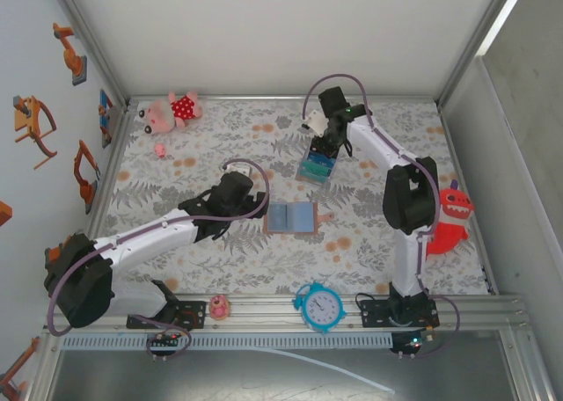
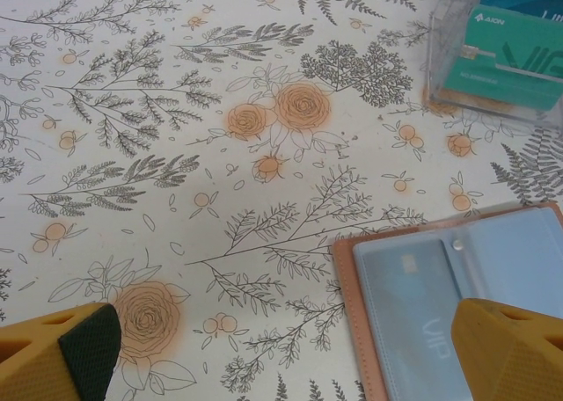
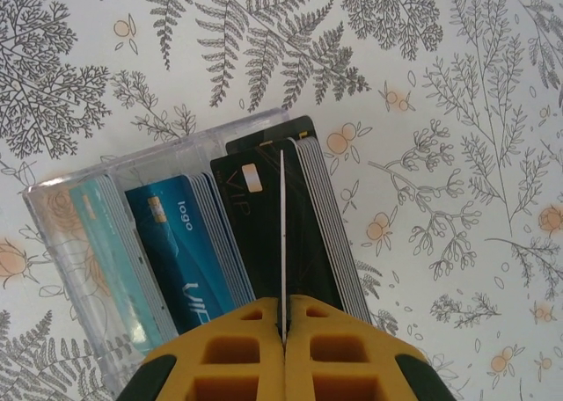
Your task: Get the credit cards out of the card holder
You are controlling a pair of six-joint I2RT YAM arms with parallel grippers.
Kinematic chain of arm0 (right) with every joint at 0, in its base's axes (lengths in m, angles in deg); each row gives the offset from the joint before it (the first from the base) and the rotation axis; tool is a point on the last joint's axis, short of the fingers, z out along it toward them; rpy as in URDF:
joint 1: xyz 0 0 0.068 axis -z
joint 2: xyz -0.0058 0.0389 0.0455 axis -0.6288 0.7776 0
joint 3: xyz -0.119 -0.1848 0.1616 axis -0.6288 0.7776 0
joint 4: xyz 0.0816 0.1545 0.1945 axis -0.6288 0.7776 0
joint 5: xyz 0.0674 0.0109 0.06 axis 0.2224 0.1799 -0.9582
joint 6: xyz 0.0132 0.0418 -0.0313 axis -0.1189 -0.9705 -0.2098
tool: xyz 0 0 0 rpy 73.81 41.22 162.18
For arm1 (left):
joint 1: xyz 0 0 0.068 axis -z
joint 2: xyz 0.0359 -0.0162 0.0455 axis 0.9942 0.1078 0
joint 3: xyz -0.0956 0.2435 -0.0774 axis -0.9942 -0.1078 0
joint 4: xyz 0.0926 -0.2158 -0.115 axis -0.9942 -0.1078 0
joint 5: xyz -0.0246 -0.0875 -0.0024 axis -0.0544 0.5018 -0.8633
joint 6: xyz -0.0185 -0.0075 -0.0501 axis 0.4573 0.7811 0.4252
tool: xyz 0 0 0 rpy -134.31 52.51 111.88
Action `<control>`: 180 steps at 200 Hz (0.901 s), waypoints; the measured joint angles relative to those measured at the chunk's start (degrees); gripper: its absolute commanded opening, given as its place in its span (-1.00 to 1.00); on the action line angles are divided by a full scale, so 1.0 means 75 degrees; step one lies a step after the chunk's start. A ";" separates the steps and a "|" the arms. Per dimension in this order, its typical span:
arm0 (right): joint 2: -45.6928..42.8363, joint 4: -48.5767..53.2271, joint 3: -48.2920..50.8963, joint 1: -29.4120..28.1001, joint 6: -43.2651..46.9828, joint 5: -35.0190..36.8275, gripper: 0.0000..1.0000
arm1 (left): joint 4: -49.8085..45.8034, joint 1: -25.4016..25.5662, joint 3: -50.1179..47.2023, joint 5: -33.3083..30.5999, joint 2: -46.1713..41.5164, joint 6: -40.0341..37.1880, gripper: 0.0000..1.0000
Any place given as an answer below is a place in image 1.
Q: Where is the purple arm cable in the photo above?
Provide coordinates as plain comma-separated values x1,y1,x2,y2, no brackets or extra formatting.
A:
302,74,461,361
46,158,270,361

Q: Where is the red monster plush toy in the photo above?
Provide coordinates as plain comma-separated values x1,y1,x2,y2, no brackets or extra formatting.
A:
424,179,477,257

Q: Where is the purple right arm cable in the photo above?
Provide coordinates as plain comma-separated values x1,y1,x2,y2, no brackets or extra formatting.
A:
302,74,461,361

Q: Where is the blue alarm clock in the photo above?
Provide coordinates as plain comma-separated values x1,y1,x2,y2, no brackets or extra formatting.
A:
292,281,348,335

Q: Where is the thin aluminium frame rail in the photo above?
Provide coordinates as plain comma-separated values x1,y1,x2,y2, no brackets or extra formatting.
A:
65,104,135,297
437,104,501,296

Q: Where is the dark navy credit card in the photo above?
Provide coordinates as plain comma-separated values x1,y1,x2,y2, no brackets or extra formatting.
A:
307,141,339,157

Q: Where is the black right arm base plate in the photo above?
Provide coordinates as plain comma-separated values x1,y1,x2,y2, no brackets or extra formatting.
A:
359,298,441,330

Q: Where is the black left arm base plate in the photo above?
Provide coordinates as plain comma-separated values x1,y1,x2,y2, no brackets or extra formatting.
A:
126,299,208,331

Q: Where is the pink pig plush toy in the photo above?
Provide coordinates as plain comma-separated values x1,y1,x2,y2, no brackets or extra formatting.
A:
136,91,203,136

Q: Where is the pink bear figurine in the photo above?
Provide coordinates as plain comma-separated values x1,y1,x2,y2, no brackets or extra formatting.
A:
208,294,232,321

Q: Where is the blue orange wall sticker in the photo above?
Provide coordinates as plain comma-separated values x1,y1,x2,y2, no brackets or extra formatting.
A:
97,88,116,149

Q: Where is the orange claw machine wall sticker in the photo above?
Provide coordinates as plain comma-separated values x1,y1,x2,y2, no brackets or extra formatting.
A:
11,95,59,170

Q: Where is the white plastic tube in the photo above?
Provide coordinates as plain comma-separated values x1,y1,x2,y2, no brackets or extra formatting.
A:
252,346,397,396

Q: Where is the aluminium frame post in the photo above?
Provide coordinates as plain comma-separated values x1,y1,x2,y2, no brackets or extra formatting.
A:
499,329,556,401
433,0,531,112
47,0,133,112
25,330,65,401

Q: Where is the white slotted cable duct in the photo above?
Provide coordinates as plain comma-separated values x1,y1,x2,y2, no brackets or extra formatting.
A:
61,332,395,352

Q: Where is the floral printed table mat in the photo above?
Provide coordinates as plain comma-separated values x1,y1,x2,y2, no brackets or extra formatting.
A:
90,99,492,295

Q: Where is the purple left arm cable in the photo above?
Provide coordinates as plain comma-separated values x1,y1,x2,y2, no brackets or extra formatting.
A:
46,158,270,361

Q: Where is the wide aluminium frame rail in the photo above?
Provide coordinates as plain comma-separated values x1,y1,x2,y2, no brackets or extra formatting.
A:
41,293,529,334

